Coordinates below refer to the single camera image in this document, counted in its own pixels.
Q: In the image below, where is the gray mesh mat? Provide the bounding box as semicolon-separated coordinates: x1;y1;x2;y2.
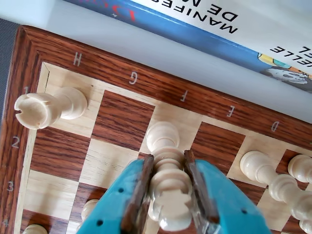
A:
0;18;25;137

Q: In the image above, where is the blue and white book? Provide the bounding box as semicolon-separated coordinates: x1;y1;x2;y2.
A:
62;0;312;94

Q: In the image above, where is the light wooden queen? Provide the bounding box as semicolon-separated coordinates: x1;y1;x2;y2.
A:
239;150;312;231

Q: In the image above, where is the light wooden rook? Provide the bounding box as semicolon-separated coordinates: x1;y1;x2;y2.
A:
14;87;88;130

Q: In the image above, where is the light wooden king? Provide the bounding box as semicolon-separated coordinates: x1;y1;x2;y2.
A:
145;121;194;232

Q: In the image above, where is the light wooden bishop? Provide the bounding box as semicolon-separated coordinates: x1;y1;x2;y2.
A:
287;154;312;183

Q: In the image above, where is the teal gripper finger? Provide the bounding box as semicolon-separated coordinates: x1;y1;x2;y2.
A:
183;149;272;234
77;154;155;234

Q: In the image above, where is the wooden folding chessboard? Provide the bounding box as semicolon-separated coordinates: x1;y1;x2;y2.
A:
0;24;312;234

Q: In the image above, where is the light wooden pawn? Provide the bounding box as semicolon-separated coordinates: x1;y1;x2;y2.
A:
75;198;101;234
22;223;49;234

